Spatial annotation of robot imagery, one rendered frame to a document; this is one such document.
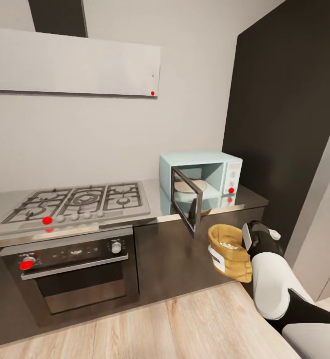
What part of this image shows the microwave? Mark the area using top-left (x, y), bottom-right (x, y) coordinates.
top-left (160, 151), bottom-right (243, 239)

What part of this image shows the popcorn bag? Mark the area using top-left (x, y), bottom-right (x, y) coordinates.
top-left (207, 224), bottom-right (253, 283)

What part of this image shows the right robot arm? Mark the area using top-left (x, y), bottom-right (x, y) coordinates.
top-left (241, 220), bottom-right (330, 359)

